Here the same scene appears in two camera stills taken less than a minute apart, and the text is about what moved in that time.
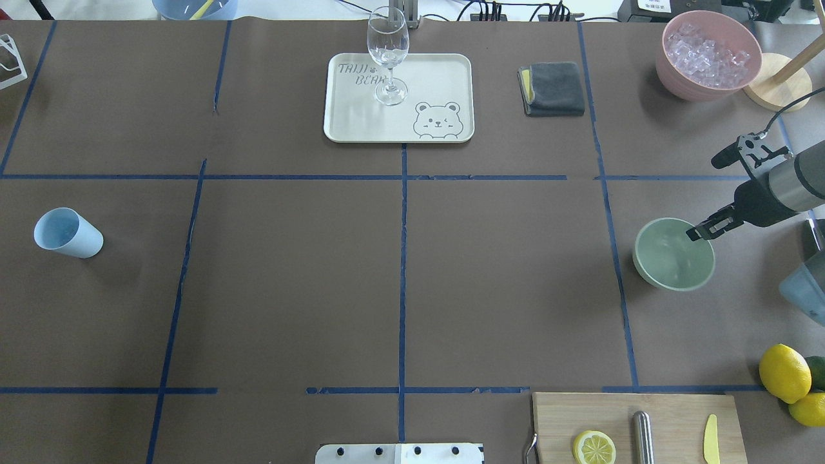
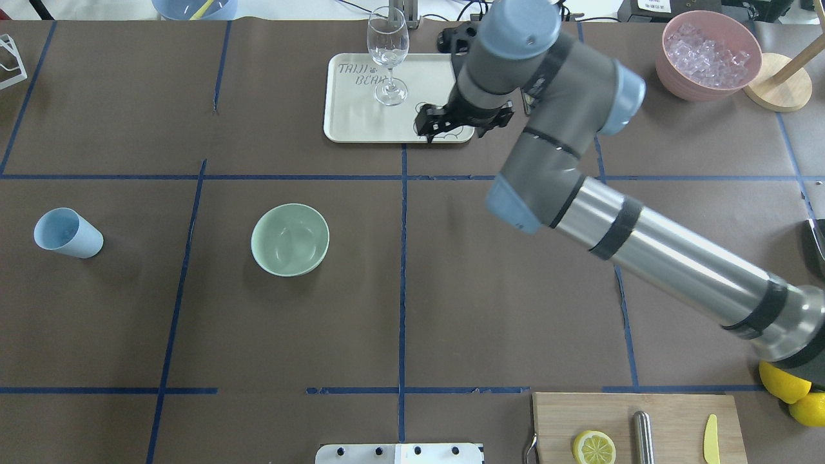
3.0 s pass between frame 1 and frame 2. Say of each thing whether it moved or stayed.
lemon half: stayed
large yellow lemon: stayed
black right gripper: moved
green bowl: moved
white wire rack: stayed
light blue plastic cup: stayed
